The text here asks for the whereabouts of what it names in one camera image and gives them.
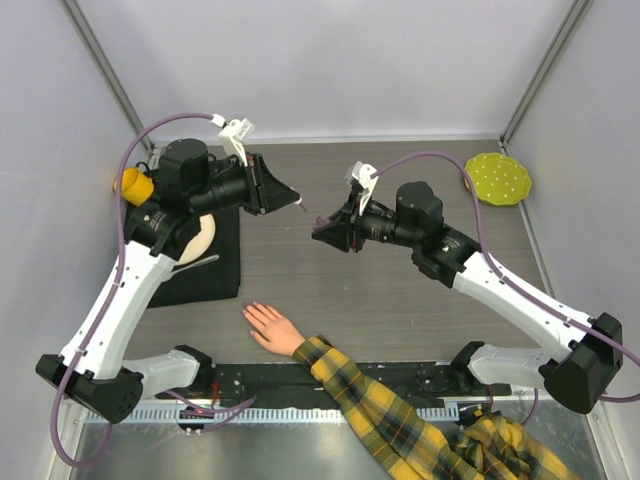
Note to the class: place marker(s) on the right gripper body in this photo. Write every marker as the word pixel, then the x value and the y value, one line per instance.
pixel 357 225

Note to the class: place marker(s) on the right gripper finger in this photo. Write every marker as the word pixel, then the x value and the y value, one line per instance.
pixel 336 237
pixel 341 216

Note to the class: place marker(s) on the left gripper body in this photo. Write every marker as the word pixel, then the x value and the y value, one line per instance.
pixel 253 201

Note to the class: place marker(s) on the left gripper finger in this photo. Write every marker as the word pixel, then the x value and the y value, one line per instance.
pixel 277 177
pixel 275 201

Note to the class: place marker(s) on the purple nail polish bottle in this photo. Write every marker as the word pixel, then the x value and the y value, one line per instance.
pixel 320 222

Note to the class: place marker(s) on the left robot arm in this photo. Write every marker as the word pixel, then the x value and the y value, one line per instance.
pixel 188 183

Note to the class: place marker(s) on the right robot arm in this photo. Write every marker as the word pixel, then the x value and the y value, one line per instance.
pixel 574 360

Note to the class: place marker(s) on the yellow plaid sleeve forearm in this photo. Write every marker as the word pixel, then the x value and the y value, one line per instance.
pixel 408 447

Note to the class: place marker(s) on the mannequin hand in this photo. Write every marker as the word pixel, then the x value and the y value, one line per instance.
pixel 272 330

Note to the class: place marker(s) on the pink cream plate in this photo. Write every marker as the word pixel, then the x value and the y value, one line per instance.
pixel 198 245

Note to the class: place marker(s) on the silver fork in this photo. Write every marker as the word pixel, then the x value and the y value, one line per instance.
pixel 195 264

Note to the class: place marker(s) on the black cloth mat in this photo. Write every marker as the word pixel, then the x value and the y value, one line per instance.
pixel 220 270

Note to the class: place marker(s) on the yellow mug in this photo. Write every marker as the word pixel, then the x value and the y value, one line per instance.
pixel 135 187

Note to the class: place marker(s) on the green dotted plate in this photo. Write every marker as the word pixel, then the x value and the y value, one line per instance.
pixel 498 180

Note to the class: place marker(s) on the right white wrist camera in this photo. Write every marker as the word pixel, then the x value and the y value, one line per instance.
pixel 364 176

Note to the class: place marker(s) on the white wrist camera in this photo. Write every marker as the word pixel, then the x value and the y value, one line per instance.
pixel 232 135
pixel 364 176

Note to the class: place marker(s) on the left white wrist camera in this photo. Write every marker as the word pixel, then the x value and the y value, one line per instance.
pixel 232 135

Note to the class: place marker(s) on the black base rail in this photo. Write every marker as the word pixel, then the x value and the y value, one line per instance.
pixel 279 386

